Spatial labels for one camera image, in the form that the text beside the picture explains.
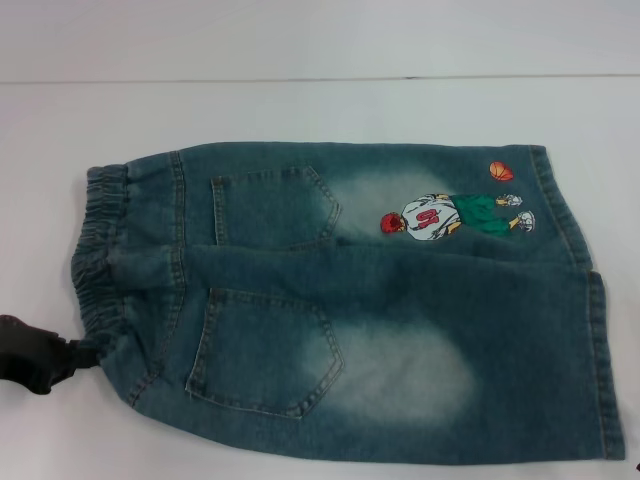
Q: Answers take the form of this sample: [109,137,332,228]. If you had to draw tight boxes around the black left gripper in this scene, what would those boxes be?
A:
[0,313,97,400]

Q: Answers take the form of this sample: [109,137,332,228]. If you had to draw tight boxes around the blue denim shorts with embroidery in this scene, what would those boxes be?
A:
[68,142,626,460]

